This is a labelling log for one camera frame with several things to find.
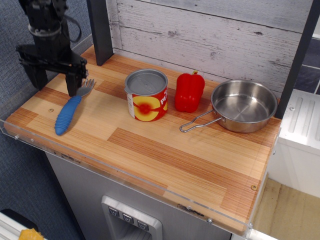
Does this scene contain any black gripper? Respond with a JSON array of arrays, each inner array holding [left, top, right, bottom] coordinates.
[[15, 27, 88, 97]]

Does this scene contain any blue handled metal fork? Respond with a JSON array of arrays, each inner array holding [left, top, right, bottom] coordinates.
[[54, 79, 95, 136]]

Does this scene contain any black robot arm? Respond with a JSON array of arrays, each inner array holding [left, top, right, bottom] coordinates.
[[16, 0, 88, 97]]

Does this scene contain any red yellow food can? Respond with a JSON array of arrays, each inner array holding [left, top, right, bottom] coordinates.
[[124, 68, 168, 122]]

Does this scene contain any red bell pepper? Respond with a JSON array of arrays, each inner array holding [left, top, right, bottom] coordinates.
[[174, 70, 205, 113]]

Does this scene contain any grey toy fridge cabinet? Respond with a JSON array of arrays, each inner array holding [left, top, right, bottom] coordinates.
[[47, 153, 232, 240]]

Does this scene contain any yellow object at corner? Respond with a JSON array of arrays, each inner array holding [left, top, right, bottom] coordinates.
[[18, 228, 45, 240]]

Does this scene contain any silver dispenser button panel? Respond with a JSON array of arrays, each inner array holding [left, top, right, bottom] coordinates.
[[101, 195, 163, 240]]

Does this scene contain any clear acrylic table guard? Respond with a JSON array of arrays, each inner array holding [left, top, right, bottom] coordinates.
[[3, 47, 281, 235]]

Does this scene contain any small steel pan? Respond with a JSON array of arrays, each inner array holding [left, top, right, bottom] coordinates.
[[179, 79, 278, 133]]

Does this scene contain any white toy sink unit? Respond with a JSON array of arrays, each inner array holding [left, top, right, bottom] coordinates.
[[267, 89, 320, 197]]

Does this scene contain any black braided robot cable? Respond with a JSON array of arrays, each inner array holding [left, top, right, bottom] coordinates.
[[62, 13, 83, 44]]

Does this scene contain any dark grey left post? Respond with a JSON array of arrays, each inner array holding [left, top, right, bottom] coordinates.
[[86, 0, 114, 66]]

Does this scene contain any dark grey post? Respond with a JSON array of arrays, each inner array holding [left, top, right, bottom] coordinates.
[[274, 0, 320, 119], [86, 0, 114, 66]]

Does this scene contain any dark grey right post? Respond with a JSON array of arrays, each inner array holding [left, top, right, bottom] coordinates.
[[274, 0, 320, 119]]

